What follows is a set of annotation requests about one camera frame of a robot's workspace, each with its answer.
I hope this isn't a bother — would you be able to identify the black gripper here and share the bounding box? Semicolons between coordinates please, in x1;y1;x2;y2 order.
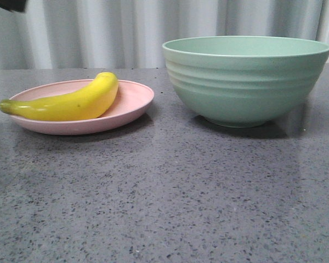
0;0;27;13

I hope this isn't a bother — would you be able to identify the yellow banana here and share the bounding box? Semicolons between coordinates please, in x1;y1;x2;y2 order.
0;72;118;121

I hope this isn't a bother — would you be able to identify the white pleated curtain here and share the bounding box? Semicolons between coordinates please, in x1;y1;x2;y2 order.
0;1;329;70

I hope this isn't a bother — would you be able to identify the pink plate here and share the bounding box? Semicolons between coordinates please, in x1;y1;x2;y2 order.
10;79;154;135

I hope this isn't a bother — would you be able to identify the green ribbed bowl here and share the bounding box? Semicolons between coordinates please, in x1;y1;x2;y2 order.
162;36;329;128

